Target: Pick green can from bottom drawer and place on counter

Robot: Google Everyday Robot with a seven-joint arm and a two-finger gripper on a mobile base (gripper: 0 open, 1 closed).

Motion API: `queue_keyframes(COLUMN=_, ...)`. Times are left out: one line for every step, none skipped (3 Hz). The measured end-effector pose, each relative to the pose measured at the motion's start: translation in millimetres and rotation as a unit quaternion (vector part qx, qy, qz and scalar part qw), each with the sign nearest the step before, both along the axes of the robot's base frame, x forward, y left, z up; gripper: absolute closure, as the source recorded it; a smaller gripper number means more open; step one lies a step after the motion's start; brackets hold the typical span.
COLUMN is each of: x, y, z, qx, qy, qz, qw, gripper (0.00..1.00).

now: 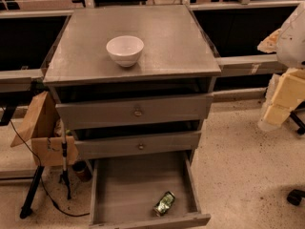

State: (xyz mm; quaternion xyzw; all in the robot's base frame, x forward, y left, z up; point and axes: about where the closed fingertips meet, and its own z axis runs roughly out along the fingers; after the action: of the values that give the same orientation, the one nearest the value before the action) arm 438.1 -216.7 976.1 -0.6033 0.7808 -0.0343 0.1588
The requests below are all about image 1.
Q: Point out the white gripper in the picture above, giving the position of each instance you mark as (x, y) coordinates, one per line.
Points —
(292, 40)

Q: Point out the grey top drawer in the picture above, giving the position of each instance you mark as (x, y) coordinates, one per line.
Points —
(119, 112)

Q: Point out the grey wooden drawer cabinet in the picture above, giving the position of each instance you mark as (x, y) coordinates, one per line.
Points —
(134, 85)

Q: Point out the brass top drawer knob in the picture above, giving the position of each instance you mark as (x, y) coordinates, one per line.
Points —
(137, 112)

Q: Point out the grey open bottom drawer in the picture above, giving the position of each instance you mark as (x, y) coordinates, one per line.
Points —
(125, 190)

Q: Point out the grey middle drawer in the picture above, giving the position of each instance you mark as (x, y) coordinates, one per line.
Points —
(127, 145)

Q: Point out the black stand base right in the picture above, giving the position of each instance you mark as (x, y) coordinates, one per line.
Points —
(297, 120)

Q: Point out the black caster wheel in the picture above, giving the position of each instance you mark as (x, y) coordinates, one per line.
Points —
(295, 197)

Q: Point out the white ceramic bowl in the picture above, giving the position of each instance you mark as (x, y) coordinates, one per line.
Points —
(125, 50)

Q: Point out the dark round cup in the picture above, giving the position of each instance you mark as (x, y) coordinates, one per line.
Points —
(82, 171)

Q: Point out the open cardboard box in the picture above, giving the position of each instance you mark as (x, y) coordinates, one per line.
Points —
(40, 127)

